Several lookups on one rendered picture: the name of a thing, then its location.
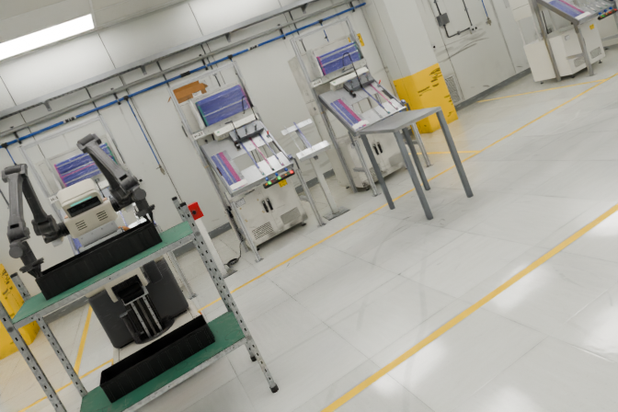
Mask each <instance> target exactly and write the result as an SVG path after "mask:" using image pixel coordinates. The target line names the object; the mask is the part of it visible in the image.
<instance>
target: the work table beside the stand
mask: <svg viewBox="0 0 618 412"><path fill-rule="evenodd" d="M434 113H436V115H437V118H438V120H439V123H440V126H441V129H442V132H443V134H444V137H445V140H446V142H447V144H448V147H449V150H450V152H451V155H452V159H453V162H454V164H455V166H456V169H457V172H458V174H459V177H460V180H461V181H462V184H463V188H464V191H465V194H466V196H467V198H471V197H473V196H474V194H473V192H472V190H471V187H470V184H469V182H468V179H467V176H466V174H465V172H464V168H463V165H462V162H461V159H460V157H459V155H458V152H457V150H456V147H455V144H454V142H453V139H452V135H451V133H450V130H449V127H448V125H447V122H446V119H445V118H444V115H443V112H442V109H441V107H434V108H427V109H416V110H410V111H403V112H398V113H396V114H395V115H393V116H391V117H389V118H387V119H384V120H381V121H379V122H377V123H375V124H373V125H372V126H370V127H368V128H366V129H364V130H361V131H359V134H360V137H361V139H362V142H363V144H364V147H365V149H366V152H367V154H368V156H369V158H370V160H371V163H372V167H373V169H374V172H375V174H376V176H377V178H378V180H379V183H380V185H381V188H382V190H383V194H384V196H385V198H386V200H387V203H388V205H389V208H390V210H393V209H395V205H394V203H393V201H392V198H391V196H390V193H389V191H388V188H387V187H386V184H385V182H384V179H383V175H382V173H381V171H380V168H379V167H378V164H377V162H376V159H375V157H374V154H373V152H372V148H371V146H370V144H369V141H368V139H367V137H366V134H374V133H388V132H392V133H393V134H394V136H395V139H396V142H397V144H398V147H399V149H400V152H401V155H402V156H403V159H404V161H405V164H406V168H407V170H408V173H409V175H410V177H411V179H412V182H413V185H414V187H415V190H416V192H417V195H418V198H419V200H420V203H421V205H422V208H423V210H424V213H425V215H426V217H427V220H431V219H433V215H432V213H431V210H430V208H429V205H428V202H427V199H426V197H425V194H424V192H423V189H422V187H421V185H420V183H419V180H418V176H417V173H416V171H415V168H414V167H413V164H412V162H411V159H410V156H409V154H408V151H407V149H406V146H405V143H404V141H403V138H402V135H401V133H400V130H402V132H403V134H404V136H405V139H406V143H407V145H408V148H409V150H410V153H411V155H412V157H413V160H414V162H415V165H416V167H417V170H418V173H419V176H420V178H421V181H422V183H423V186H424V188H425V190H426V191H428V190H430V186H429V182H428V180H427V178H426V175H425V173H424V170H423V168H422V165H421V163H420V161H419V158H418V154H417V151H416V149H415V146H414V144H413V142H412V140H411V137H410V134H409V132H408V129H407V126H409V125H411V124H413V123H415V122H417V121H419V120H422V119H424V118H426V117H428V116H429V115H432V114H434Z"/></svg>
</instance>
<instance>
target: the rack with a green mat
mask: <svg viewBox="0 0 618 412"><path fill-rule="evenodd" d="M171 199H172V201H173V202H174V204H175V206H176V208H177V211H178V213H179V215H180V217H181V219H182V221H183V222H182V223H179V224H177V225H175V226H173V227H171V228H169V229H167V230H165V231H164V232H162V233H160V234H159V235H160V237H161V239H162V241H163V242H161V243H159V244H157V245H155V246H152V247H150V248H149V249H147V250H145V251H143V252H142V253H140V254H138V255H136V256H134V257H131V258H129V259H127V260H125V261H123V262H121V263H120V264H118V265H116V266H114V267H112V268H110V269H107V270H105V271H103V272H101V273H100V274H98V275H97V276H95V277H93V278H91V279H89V280H86V281H84V282H82V283H80V284H78V285H76V286H74V287H73V288H71V289H69V290H67V291H65V292H62V293H60V294H58V295H56V296H54V297H52V298H51V299H50V300H48V301H47V300H46V299H45V297H44V295H43V293H42V292H40V293H38V294H36V295H34V296H32V297H31V296H30V294H29V291H28V290H27V288H26V286H25V285H24V283H23V281H22V280H21V279H20V277H19V275H18V274H17V272H15V273H13V274H11V275H10V278H11V279H12V281H13V282H14V283H15V285H16V287H17V289H18V291H19V293H20V294H21V296H22V298H23V299H24V301H25V302H24V303H23V305H22V306H21V307H20V309H19V310H18V311H17V313H16V315H15V316H14V317H13V319H11V317H10V315H9V314H8V312H7V310H6V309H5V307H4V306H3V304H2V302H1V301H0V320H1V322H2V323H3V325H4V327H5V328H6V331H7V333H8V334H9V336H10V337H11V338H12V340H13V341H14V343H15V345H16V346H17V348H18V350H19V352H20V353H21V355H22V357H23V358H24V360H25V362H26V363H27V365H28V366H29V368H30V370H31V371H32V373H33V374H34V376H35V378H36V379H37V381H38V383H39V384H40V387H41V388H42V390H43V392H44V393H45V395H46V396H47V397H48V399H49V400H50V402H51V404H52V406H53V408H54V409H55V411H56V412H67V410H66V409H65V407H64V405H63V403H62V401H61V400H60V398H59V396H58V395H57V394H56V392H55V391H54V389H53V387H52V385H51V383H50V382H49V380H48V378H47V377H46V375H45V373H44V372H43V370H42V368H41V367H40V365H39V364H38V362H37V361H36V359H35V357H34V356H33V354H32V352H31V351H30V349H29V347H28V345H27V343H26V342H25V340H24V338H23V337H22V336H21V334H20V333H19V331H18V329H19V328H21V327H23V326H25V325H27V324H29V323H31V322H33V321H35V320H36V321H37V323H38V324H39V326H40V329H41V330H42V332H43V334H44V335H45V337H46V338H47V339H48V341H49V343H50V344H51V347H52V349H53V350H54V352H55V354H56V355H57V357H58V359H59V360H60V362H61V364H62V365H63V367H64V369H65V370H66V372H67V374H68V375H69V377H70V379H71V380H72V382H73V384H74V386H75V388H76V390H77V391H78V393H79V394H80V395H81V397H82V401H81V406H80V411H79V412H133V411H134V410H136V409H138V408H139V407H141V406H143V405H145V404H147V403H148V402H150V401H151V400H153V399H155V398H156V397H158V396H160V395H161V394H163V393H164V392H166V391H168V390H169V389H171V388H172V387H174V386H176V385H177V384H179V383H181V382H183V381H185V380H186V379H188V378H189V377H190V376H192V375H193V374H195V373H197V372H199V371H201V370H202V369H204V368H206V367H207V366H209V365H210V364H212V363H214V362H215V361H217V360H219V359H220V358H222V357H223V356H225V355H226V354H228V353H230V352H231V351H233V350H235V349H237V348H239V347H240V346H242V345H244V344H245V346H246V349H247V351H248V353H249V355H250V359H251V360H252V361H257V362H258V364H259V366H260V368H261V370H262V371H263V373H264V375H265V377H266V379H267V381H268V383H269V388H270V390H271V392H272V393H273V394H274V393H276V392H278V391H279V387H278V386H277V384H276V383H275V382H274V380H273V378H272V376H271V374H270V372H269V369H268V367H267V365H266V363H265V362H264V360H263V358H262V356H261V354H260V352H259V350H258V347H257V345H256V343H255V341H254V339H253V338H252V336H251V334H250V332H249V330H248V328H247V326H246V323H245V320H244V318H243V316H242V315H241V313H240V311H239V309H238V307H237V305H236V303H235V300H234V298H233V296H232V294H231V293H230V291H229V289H228V287H227V285H226V283H225V281H224V279H223V276H222V274H221V272H220V271H219V269H218V267H217V265H216V263H215V261H214V259H213V257H212V254H211V252H210V250H209V248H208V247H207V245H206V243H205V241H204V239H203V237H202V235H201V233H200V230H199V228H198V226H197V225H196V223H195V221H194V219H193V217H192V215H191V213H190V211H189V208H188V206H187V203H186V202H185V201H184V202H182V203H179V201H178V198H177V196H175V197H173V198H171ZM190 240H192V241H193V243H194V245H195V247H196V248H197V250H198V252H199V254H200V257H201V259H202V261H203V263H204V265H205V267H206V269H207V270H208V272H209V274H210V276H211V278H212V281H213V283H214V285H215V287H216V289H217V291H218V293H219V294H220V296H221V298H222V300H223V303H224V305H225V307H226V309H227V311H228V312H226V313H224V314H222V315H220V316H218V317H217V318H215V319H213V320H212V321H211V322H209V323H207V324H208V326H209V328H210V330H211V332H212V334H213V336H214V340H215V342H213V343H212V344H211V345H209V346H208V347H206V348H204V349H202V350H200V351H199V352H197V353H195V354H194V355H192V356H190V357H189V358H187V359H185V360H184V361H182V362H181V363H179V364H177V365H175V366H174V367H172V368H170V369H169V370H167V371H165V372H163V373H161V374H160V375H158V376H156V377H155V378H154V379H152V380H151V381H149V382H147V383H145V384H143V385H142V386H140V387H138V388H137V389H135V390H133V391H131V392H130V393H128V394H126V395H125V396H123V397H122V398H120V399H118V400H117V401H115V402H113V403H110V401H109V399H108V398H107V396H106V394H105V393H104V391H103V389H102V388H101V387H100V386H98V387H96V388H94V389H93V390H91V391H89V392H87V390H86V389H85V387H84V386H83V384H82V382H81V381H80V379H79V377H78V375H77V374H76V372H75V370H74V368H73V366H72V365H71V363H70V361H69V360H68V359H67V357H66V355H65V354H64V352H63V349H62V348H61V346H60V344H59V343H58V341H57V339H56V338H55V336H54V334H53V333H52V331H51V329H50V328H49V326H48V324H47V323H46V321H45V319H44V317H43V316H44V315H46V314H48V313H50V312H52V311H54V310H56V309H58V308H60V307H62V306H64V305H66V304H68V303H70V302H72V301H74V300H76V299H78V298H79V297H81V296H83V295H85V294H87V293H89V292H92V291H93V290H95V289H97V288H99V287H101V286H103V285H105V284H107V283H109V282H111V281H113V280H115V279H117V278H118V277H120V276H122V275H124V274H126V273H128V272H130V271H132V270H134V269H137V268H139V267H140V266H142V265H144V264H146V263H148V262H149V261H151V260H153V259H155V258H158V257H160V256H162V255H164V254H165V253H167V252H169V251H171V250H173V249H175V248H177V247H179V246H182V245H183V244H185V243H187V242H188V241H190Z"/></svg>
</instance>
